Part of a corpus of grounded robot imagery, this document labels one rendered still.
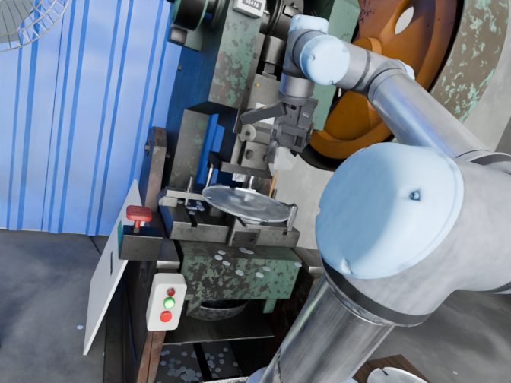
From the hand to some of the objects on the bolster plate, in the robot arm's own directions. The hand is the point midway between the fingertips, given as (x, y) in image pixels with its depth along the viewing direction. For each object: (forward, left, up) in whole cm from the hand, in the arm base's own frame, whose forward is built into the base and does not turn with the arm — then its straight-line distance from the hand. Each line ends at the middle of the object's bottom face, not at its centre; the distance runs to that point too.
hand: (271, 170), depth 82 cm
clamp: (+32, +7, -23) cm, 40 cm away
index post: (+13, -24, -23) cm, 36 cm away
